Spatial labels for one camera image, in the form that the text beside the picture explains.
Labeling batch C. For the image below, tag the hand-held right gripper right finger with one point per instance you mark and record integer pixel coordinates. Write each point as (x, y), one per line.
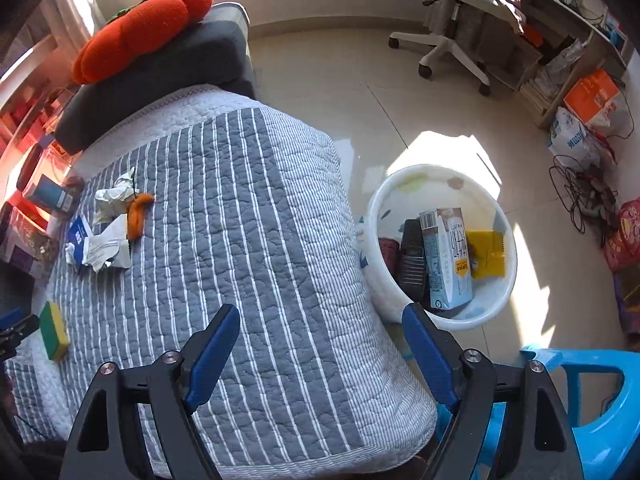
(430, 355)

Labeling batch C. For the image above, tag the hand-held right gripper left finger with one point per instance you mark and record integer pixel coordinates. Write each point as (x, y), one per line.
(215, 355)

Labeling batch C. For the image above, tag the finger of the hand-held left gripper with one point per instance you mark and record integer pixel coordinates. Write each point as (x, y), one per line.
(17, 329)

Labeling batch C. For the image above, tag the white dotted plastic bin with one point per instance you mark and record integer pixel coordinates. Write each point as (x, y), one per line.
(390, 290)

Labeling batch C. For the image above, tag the light blue milk carton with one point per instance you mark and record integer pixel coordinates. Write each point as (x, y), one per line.
(447, 265)

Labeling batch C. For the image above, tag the black plastic tray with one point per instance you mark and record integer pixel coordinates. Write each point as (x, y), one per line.
(412, 255)

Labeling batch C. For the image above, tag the red drink can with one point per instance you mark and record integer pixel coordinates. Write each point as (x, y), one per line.
(387, 252)

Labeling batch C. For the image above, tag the yellow snack packet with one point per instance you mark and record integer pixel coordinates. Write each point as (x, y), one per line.
(485, 255)

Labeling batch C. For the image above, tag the green and yellow sponge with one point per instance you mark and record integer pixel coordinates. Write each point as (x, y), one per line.
(52, 330)

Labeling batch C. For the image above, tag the plastic jar with purple label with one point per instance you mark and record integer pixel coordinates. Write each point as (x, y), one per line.
(25, 245)

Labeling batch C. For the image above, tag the grey striped quilted blanket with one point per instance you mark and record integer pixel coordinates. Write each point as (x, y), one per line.
(250, 260)

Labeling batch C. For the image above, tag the dark blue carton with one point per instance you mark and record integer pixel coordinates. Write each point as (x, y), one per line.
(77, 235)

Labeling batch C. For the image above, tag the crumpled white paper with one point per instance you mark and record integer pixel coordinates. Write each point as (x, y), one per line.
(112, 197)
(107, 247)

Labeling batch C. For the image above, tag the plastic jar with teal label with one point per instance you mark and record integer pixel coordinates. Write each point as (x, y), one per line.
(50, 194)

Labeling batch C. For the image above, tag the orange peel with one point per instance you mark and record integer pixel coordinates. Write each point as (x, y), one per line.
(136, 217)

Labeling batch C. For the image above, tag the blue plastic stool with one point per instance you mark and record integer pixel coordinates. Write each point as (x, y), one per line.
(600, 440)

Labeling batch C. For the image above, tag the white bookshelf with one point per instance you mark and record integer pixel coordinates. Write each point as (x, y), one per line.
(20, 110)

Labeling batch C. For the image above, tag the red printed bag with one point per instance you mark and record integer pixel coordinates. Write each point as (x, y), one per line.
(627, 230)

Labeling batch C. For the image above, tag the white plastic bag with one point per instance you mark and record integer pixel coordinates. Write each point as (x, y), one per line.
(570, 140)

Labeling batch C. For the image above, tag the stack of books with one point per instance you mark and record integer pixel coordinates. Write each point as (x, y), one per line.
(537, 92)

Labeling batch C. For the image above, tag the dark grey seat cushion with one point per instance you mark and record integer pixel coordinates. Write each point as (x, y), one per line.
(165, 75)

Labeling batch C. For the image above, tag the white office chair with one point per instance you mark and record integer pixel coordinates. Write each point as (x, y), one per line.
(450, 50)

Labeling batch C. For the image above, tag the orange cardboard box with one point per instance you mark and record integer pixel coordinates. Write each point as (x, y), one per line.
(592, 92)

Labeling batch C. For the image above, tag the orange pumpkin cushion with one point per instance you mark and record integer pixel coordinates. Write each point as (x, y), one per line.
(140, 30)

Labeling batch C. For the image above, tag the wooden desk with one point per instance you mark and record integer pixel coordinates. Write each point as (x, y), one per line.
(565, 15)

